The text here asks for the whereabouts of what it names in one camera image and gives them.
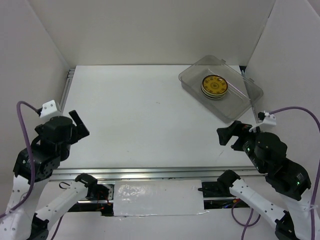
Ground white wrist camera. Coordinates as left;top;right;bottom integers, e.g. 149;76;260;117
40;100;62;121
257;111;277;128

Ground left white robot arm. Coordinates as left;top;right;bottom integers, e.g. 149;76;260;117
0;110;99;240

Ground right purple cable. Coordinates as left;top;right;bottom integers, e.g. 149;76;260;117
231;106;320;240

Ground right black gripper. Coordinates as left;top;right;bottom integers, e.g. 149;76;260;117
215;118;268;172

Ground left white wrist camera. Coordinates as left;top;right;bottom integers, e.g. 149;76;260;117
40;100;62;121

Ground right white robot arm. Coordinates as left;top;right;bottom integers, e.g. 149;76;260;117
217;120;320;240

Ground aluminium front rail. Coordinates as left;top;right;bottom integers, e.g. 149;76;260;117
50;166;261;182

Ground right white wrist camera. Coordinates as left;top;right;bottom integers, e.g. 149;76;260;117
257;111;277;128

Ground yellow patterned plate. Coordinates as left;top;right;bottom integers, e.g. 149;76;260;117
201;75;229;95

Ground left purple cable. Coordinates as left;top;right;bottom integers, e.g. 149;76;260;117
0;101;41;218

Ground clear plastic bin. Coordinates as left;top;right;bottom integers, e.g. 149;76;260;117
178;55;263;123

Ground cream floral plate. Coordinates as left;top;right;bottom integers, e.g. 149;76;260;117
201;86;227;100

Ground white foil cover panel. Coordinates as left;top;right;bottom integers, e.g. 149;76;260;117
113;179;205;217

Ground purple cable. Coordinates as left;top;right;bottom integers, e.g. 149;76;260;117
231;106;320;240
0;101;41;218

